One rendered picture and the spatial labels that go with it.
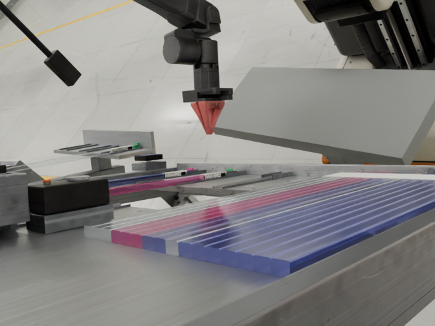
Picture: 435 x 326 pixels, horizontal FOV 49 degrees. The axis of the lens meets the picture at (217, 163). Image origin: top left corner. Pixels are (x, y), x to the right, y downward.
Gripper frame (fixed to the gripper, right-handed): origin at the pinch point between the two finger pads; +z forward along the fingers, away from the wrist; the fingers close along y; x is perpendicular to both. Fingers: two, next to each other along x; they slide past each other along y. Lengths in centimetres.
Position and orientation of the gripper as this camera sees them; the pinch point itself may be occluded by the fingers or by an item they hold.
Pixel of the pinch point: (209, 130)
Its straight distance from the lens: 107.1
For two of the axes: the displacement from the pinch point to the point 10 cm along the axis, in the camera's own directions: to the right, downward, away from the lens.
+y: 7.4, 0.2, -6.7
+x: 6.7, -1.0, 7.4
